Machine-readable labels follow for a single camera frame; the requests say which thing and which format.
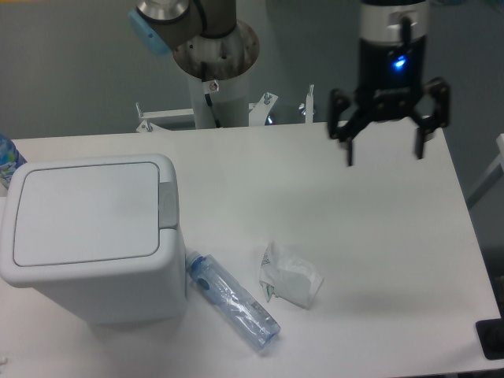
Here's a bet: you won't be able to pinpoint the blue green labelled bottle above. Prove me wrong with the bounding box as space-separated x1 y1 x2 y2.
1 134 27 190

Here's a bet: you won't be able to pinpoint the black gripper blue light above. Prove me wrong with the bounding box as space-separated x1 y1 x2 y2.
328 36 451 166

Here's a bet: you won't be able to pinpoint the crumpled white paper wrapper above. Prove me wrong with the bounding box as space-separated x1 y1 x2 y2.
259 240 324 309

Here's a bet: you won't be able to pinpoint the clear blue plastic bottle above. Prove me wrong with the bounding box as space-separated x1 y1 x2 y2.
186 251 281 351

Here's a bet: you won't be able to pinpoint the white plastic trash can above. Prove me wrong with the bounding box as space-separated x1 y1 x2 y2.
1 154 186 324

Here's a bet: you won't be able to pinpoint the white metal base frame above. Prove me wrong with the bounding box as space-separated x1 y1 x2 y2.
135 83 318 134

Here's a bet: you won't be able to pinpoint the grey lid release button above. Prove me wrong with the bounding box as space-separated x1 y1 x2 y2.
158 182 180 229

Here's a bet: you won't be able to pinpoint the white metal stand at right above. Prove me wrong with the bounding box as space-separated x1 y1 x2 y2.
465 134 503 209

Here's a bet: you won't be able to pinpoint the black cable on pedestal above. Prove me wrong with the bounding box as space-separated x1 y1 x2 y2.
200 61 222 129

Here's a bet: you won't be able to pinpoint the white trash can lid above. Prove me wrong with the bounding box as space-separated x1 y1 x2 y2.
13 162 160 267

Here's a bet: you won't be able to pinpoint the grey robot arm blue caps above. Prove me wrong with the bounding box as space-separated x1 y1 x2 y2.
128 1 450 158

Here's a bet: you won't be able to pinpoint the black clamp at table edge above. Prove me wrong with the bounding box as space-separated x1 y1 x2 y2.
476 318 503 361

